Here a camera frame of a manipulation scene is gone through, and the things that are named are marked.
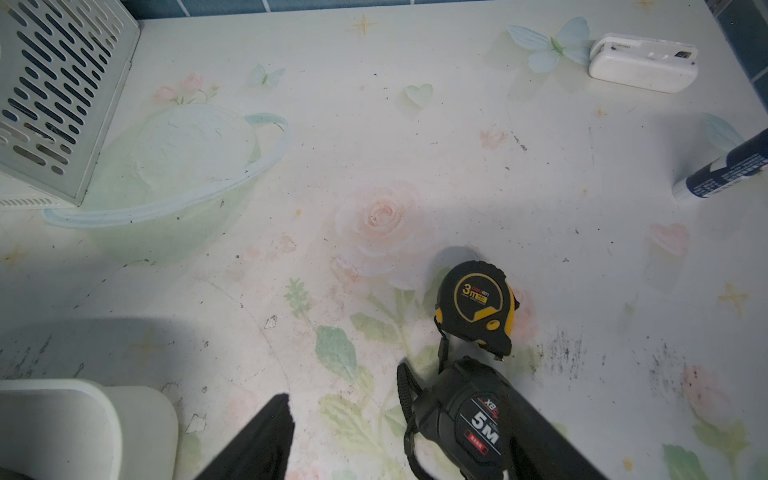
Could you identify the white rectangular plastic case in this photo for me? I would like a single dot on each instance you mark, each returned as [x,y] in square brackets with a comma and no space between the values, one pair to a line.
[650,64]

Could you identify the cream desktop file organizer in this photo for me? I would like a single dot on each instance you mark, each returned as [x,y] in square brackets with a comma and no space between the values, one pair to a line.
[63,68]

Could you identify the blue glue stick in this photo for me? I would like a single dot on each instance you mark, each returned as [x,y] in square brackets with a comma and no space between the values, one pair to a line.
[743,160]

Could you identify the black 3m tape measure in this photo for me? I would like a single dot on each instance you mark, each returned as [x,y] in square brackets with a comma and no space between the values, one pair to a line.
[476,304]

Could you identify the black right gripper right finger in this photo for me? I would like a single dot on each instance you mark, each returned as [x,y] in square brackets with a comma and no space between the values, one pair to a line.
[536,450]

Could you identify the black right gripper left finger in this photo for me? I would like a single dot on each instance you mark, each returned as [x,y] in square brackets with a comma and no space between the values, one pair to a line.
[261,450]

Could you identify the white plastic storage box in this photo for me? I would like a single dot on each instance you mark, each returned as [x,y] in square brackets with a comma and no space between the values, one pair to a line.
[78,429]

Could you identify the black 5M tape measure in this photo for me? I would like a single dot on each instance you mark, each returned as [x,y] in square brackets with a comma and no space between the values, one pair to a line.
[459,413]

